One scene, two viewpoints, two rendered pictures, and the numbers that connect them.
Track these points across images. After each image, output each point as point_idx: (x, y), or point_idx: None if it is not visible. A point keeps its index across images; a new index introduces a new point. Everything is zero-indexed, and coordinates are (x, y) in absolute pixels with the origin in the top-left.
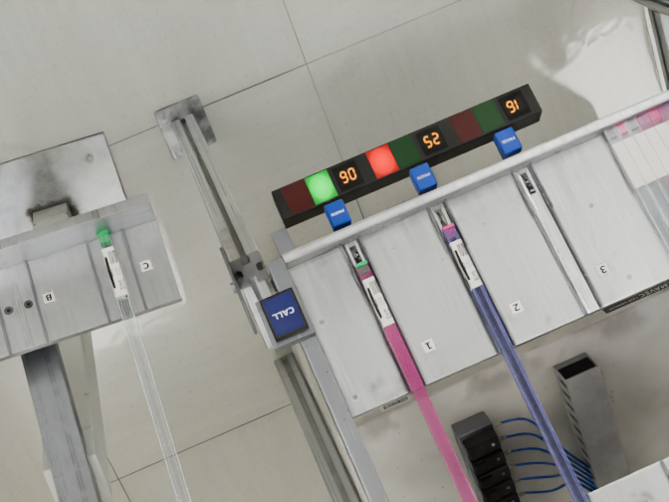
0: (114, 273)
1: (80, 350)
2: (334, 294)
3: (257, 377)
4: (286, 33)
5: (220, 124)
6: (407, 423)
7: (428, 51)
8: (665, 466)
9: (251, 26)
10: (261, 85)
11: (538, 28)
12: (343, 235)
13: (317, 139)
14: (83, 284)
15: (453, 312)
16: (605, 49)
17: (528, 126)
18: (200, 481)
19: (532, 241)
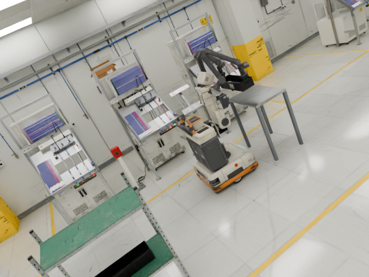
0: (186, 110)
1: (191, 116)
2: (172, 117)
3: (185, 146)
4: (187, 162)
5: (192, 155)
6: None
7: (173, 167)
8: (147, 111)
9: (190, 161)
10: (189, 159)
11: (162, 173)
12: (172, 120)
13: (183, 159)
14: (188, 110)
15: (163, 117)
16: (155, 176)
17: (162, 169)
18: None
19: (158, 123)
